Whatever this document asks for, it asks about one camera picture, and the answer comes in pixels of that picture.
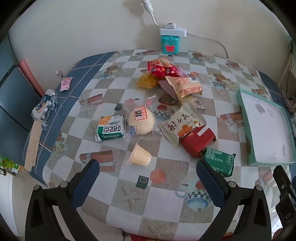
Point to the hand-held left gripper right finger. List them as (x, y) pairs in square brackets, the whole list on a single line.
[(209, 183)]

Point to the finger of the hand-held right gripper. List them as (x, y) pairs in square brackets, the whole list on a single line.
[(281, 178)]

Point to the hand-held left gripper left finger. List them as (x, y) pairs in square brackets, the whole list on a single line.
[(86, 183)]

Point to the dark green snack packet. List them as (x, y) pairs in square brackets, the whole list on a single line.
[(219, 161)]

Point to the red foil packet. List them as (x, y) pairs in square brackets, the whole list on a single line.
[(196, 141)]

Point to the yellow jelly cup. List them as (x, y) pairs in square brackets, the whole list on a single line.
[(140, 156)]

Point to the green and white snack packet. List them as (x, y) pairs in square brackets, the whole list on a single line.
[(111, 128)]

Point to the cream packet with orange print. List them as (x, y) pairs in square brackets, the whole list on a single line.
[(180, 125)]

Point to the round bun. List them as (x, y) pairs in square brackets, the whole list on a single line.
[(140, 120)]

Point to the orange bread packet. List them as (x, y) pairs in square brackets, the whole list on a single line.
[(187, 87)]

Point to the yellow snack bag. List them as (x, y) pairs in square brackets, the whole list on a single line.
[(145, 81)]

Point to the red snack bag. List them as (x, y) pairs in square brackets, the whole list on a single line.
[(161, 68)]

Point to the checkered printed tablecloth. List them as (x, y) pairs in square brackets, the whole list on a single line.
[(159, 199)]

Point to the cardboard strip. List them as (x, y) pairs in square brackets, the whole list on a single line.
[(33, 143)]

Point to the green printed box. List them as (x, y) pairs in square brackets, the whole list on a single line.
[(7, 163)]

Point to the blue plaid tablecloth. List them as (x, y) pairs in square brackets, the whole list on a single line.
[(64, 102)]

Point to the crumpled blue white bag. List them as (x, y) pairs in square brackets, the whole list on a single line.
[(45, 104)]

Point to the small pink packet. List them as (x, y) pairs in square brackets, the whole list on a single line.
[(66, 83)]

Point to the small clear wrapper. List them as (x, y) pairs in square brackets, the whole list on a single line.
[(59, 74)]

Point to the dark cabinet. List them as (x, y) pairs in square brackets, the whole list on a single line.
[(13, 97)]

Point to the teal tin with red crab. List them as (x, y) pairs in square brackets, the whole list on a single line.
[(170, 45)]

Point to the white power strip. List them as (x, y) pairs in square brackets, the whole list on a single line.
[(172, 31)]

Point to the reddish wooden post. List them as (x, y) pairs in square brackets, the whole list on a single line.
[(29, 74)]

